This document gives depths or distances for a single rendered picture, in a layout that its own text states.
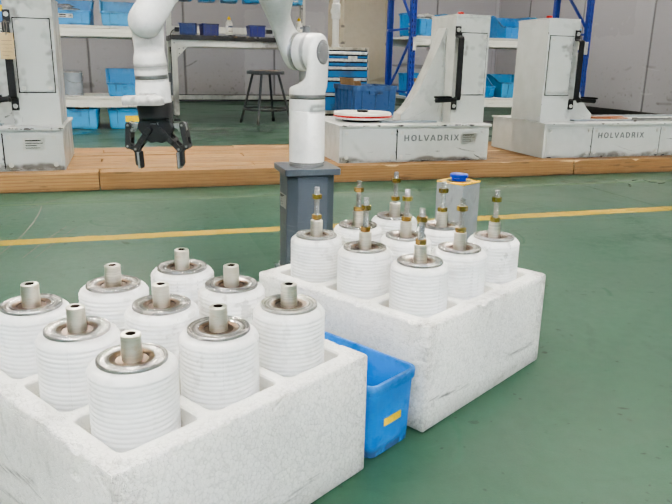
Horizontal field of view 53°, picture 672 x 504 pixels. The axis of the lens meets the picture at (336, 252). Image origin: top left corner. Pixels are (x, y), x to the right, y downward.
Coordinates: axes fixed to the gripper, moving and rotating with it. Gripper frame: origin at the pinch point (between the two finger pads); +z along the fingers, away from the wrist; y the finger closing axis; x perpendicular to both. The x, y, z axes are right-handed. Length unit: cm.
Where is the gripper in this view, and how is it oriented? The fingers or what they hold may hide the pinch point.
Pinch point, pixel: (160, 165)
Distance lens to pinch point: 160.2
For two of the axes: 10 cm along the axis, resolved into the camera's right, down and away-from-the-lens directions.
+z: 0.2, 9.5, 3.3
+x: -1.3, 3.3, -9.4
